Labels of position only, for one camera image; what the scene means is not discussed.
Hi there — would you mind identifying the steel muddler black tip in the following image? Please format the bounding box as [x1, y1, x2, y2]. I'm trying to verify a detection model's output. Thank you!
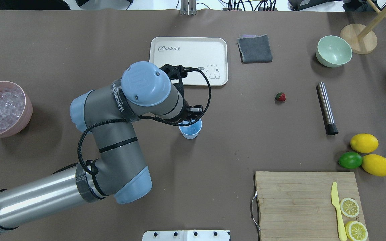
[316, 82, 339, 135]

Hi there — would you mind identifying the lemon half slice lower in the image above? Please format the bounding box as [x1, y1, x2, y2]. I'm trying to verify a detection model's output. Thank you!
[345, 221, 369, 241]

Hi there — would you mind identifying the pink bowl of ice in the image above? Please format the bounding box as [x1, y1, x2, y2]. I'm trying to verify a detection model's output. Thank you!
[0, 81, 33, 138]

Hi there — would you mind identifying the wooden cutting board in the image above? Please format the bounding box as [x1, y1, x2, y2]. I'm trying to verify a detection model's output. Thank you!
[254, 171, 361, 241]

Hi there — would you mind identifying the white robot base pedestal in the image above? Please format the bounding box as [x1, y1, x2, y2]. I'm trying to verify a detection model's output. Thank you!
[142, 229, 231, 241]

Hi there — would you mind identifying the mint green bowl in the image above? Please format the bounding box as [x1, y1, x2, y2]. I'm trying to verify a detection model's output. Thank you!
[315, 35, 353, 68]

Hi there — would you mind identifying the grey folded cloth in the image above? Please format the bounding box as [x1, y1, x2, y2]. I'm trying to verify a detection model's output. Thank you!
[237, 34, 273, 64]

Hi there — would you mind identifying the yellow lemon near lime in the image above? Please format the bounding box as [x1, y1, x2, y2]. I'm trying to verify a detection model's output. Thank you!
[350, 133, 379, 153]

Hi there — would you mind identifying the light blue plastic cup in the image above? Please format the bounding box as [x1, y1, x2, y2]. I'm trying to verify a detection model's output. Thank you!
[178, 119, 202, 139]

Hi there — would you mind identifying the lemon half slice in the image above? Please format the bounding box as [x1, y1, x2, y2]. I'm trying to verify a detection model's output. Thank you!
[340, 198, 360, 218]
[345, 221, 369, 241]

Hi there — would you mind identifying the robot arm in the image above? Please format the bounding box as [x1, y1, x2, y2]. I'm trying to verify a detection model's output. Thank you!
[0, 61, 211, 234]

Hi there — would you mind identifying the green lime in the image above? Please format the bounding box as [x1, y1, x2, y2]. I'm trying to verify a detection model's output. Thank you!
[338, 152, 363, 169]

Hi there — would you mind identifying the cream rabbit tray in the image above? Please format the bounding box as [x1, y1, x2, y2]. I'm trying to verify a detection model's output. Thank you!
[149, 37, 228, 86]

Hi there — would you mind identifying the lemon half slice upper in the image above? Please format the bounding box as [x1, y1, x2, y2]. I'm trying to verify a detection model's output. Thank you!
[340, 198, 360, 218]

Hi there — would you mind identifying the yellow lemon outer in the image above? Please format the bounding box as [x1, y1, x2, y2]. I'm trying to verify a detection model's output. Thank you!
[361, 154, 386, 177]

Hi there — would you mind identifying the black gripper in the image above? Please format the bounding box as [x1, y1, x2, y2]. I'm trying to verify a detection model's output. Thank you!
[180, 100, 203, 126]

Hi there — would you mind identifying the red strawberry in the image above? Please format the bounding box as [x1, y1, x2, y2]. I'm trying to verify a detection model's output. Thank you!
[275, 92, 286, 102]

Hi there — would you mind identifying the yellow plastic knife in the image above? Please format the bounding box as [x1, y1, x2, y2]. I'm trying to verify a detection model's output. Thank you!
[331, 182, 347, 241]

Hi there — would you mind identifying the wooden cup tree stand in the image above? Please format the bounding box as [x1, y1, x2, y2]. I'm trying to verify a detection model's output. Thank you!
[340, 0, 386, 55]

